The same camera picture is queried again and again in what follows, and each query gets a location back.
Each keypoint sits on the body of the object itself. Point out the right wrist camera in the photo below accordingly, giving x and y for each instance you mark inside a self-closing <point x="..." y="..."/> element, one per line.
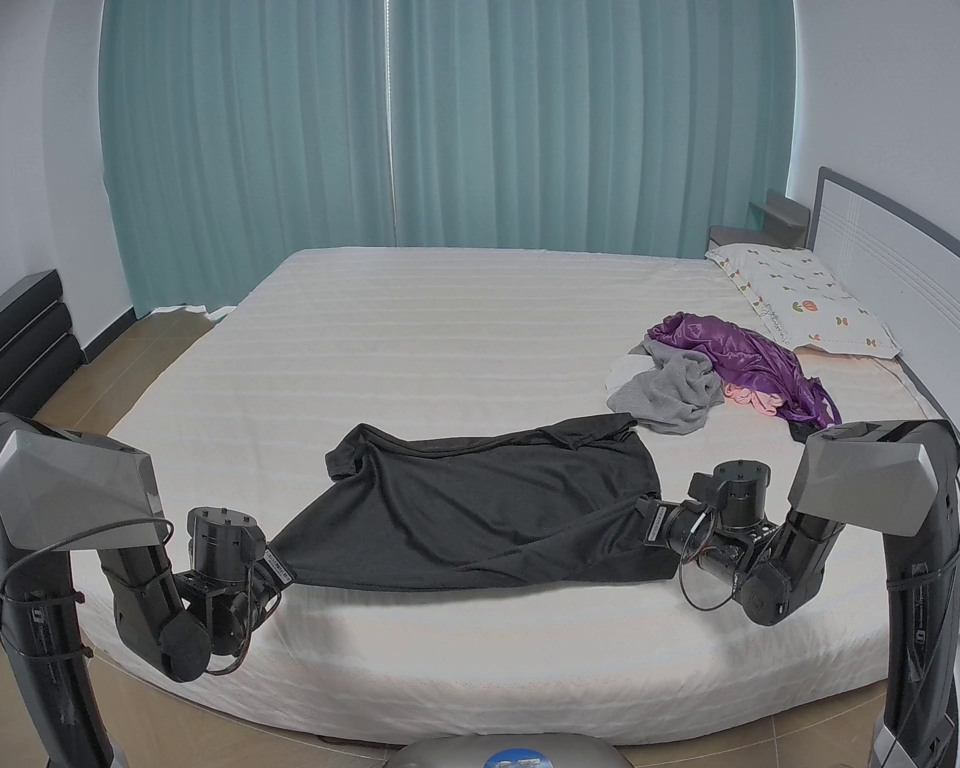
<point x="705" y="491"/>

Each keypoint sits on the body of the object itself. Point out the grey bedside table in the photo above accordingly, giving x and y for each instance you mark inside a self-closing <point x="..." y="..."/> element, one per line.
<point x="780" y="214"/>

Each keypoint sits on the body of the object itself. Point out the black T-shirt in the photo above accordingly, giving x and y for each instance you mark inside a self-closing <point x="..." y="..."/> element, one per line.
<point x="487" y="510"/>

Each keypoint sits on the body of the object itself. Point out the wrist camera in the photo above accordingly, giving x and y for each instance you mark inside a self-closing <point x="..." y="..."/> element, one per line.
<point x="255" y="541"/>
<point x="705" y="491"/>

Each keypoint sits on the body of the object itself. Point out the bed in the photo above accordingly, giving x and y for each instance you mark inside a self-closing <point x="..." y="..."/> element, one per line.
<point x="450" y="337"/>

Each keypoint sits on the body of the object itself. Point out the white printed pillow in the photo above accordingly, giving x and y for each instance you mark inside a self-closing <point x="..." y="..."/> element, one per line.
<point x="802" y="300"/>

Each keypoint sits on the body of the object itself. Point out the black chest of drawers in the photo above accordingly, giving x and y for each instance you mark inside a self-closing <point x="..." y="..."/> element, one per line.
<point x="34" y="337"/>

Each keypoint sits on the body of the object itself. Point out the pile of clothes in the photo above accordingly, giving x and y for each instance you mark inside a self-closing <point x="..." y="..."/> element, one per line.
<point x="675" y="382"/>

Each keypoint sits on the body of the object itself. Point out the blue-green curtain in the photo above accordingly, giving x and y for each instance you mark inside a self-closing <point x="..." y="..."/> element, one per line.
<point x="585" y="127"/>
<point x="247" y="150"/>

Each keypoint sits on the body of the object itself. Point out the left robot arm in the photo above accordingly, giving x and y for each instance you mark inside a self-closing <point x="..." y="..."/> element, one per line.
<point x="142" y="592"/>

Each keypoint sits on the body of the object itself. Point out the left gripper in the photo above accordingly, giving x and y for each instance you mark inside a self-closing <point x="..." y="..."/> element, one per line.
<point x="268" y="589"/>

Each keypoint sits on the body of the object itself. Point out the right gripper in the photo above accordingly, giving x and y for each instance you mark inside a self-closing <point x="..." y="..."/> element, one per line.
<point x="675" y="529"/>

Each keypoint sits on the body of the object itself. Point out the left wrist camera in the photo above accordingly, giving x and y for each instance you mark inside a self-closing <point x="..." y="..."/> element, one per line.
<point x="255" y="541"/>

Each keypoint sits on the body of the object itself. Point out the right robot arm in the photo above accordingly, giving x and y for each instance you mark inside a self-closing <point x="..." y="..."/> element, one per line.
<point x="802" y="547"/>

